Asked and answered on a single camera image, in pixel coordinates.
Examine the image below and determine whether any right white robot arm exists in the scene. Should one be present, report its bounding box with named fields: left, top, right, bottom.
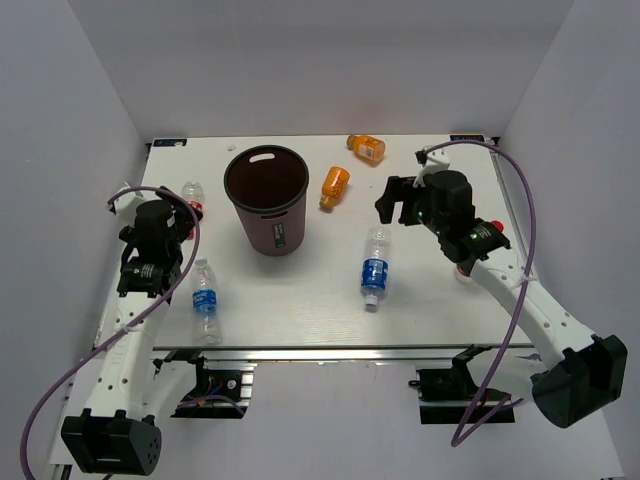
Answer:
left=375, top=170, right=627, bottom=428

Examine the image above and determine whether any blue corner sticker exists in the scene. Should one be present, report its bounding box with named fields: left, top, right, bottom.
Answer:
left=449, top=134, right=485, bottom=143
left=152, top=138, right=187, bottom=148

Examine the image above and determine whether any red cap bottle at right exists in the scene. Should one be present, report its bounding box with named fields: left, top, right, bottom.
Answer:
left=453, top=221, right=505, bottom=285

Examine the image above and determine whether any brown plastic waste bin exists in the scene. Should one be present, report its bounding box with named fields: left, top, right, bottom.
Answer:
left=223, top=145, right=310, bottom=256

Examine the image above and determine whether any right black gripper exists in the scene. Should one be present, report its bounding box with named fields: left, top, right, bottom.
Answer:
left=374, top=177, right=446, bottom=237

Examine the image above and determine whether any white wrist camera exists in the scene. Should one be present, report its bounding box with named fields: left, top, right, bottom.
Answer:
left=413, top=148, right=450, bottom=188
left=107, top=191, right=147, bottom=225

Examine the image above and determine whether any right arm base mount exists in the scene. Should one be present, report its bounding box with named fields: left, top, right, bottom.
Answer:
left=408, top=345, right=515, bottom=425

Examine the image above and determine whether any blue label water bottle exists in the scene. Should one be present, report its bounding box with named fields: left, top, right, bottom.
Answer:
left=190, top=258, right=221, bottom=345
left=360, top=227, right=391, bottom=312

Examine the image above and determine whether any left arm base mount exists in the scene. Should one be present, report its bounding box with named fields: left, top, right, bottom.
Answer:
left=152, top=350, right=255, bottom=419

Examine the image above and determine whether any right blue corner sticker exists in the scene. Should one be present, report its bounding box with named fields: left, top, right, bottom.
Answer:
left=449, top=134, right=485, bottom=143

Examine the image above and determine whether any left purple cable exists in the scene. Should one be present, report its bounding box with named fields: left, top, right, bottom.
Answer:
left=18, top=186, right=202, bottom=480

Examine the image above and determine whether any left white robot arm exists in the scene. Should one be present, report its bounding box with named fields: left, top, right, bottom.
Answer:
left=61, top=187, right=212, bottom=476

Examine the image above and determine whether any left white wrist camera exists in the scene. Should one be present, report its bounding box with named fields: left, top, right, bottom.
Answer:
left=107, top=191, right=147, bottom=225

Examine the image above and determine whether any orange bottle with white label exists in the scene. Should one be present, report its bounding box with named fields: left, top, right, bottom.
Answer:
left=346, top=135, right=386, bottom=165

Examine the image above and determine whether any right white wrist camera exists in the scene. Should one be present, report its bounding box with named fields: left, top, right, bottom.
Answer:
left=413, top=148, right=450, bottom=188

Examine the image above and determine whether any left blue corner sticker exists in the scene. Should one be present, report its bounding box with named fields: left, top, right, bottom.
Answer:
left=152, top=138, right=187, bottom=148

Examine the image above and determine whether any clear bottle red label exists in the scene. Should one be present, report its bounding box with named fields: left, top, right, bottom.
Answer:
left=181, top=182, right=205, bottom=213

